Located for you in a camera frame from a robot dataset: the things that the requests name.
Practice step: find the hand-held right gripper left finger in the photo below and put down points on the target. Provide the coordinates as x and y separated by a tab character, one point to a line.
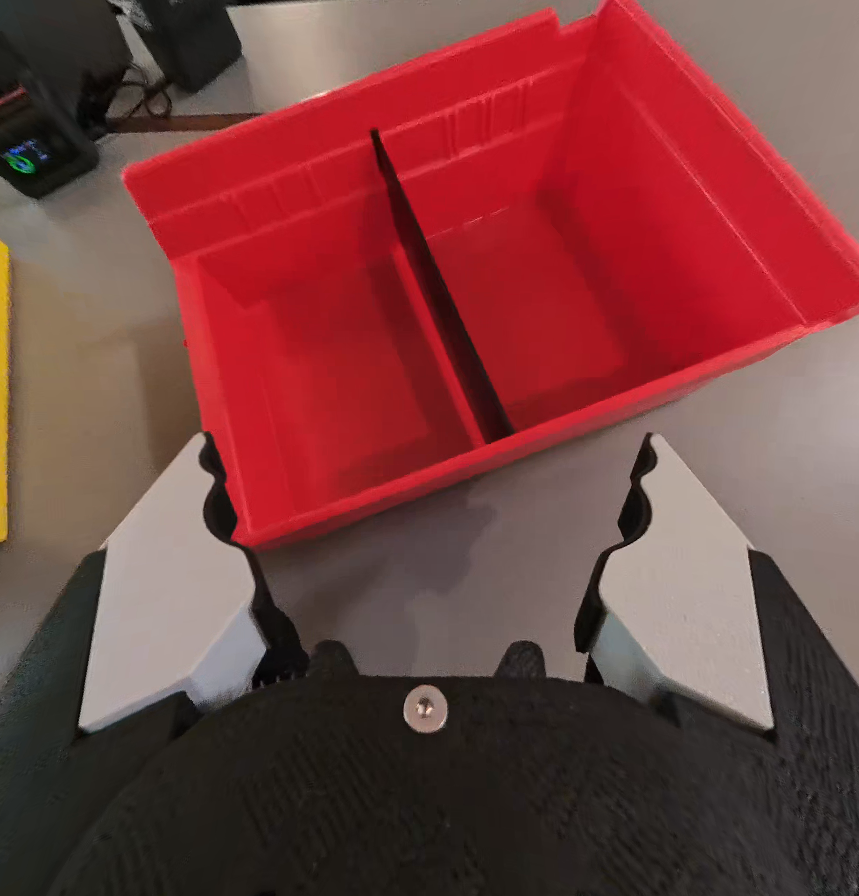
170	602

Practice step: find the black bin divider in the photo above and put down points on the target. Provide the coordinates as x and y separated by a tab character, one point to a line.
443	301

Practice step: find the red storage bin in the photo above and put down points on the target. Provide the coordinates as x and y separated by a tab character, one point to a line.
576	280

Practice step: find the black box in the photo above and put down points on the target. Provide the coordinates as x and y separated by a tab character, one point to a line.
202	42

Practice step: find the black charging case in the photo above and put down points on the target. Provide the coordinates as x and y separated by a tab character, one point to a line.
51	147

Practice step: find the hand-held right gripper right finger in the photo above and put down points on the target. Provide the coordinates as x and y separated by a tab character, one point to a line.
681	602

